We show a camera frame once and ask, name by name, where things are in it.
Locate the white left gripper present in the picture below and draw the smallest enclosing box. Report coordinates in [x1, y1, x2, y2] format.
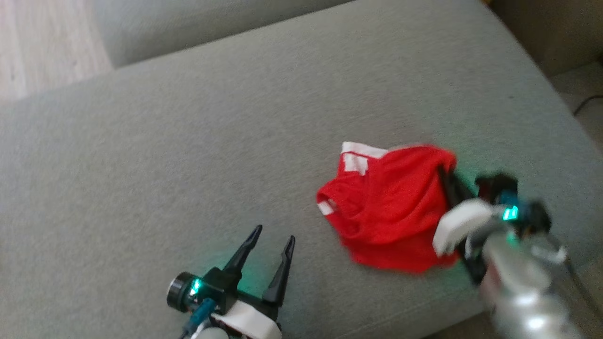
[167, 225, 296, 339]

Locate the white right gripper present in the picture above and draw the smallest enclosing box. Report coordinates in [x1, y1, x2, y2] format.
[433, 164, 552, 286]

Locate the red shirt with white trim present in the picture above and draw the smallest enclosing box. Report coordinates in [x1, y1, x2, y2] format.
[316, 141, 460, 274]

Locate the large grey sofa seat cushion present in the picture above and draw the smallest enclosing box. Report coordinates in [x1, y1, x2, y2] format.
[0, 0, 603, 339]

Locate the black floor cable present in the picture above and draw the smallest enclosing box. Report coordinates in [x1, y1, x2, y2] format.
[572, 94, 603, 116]

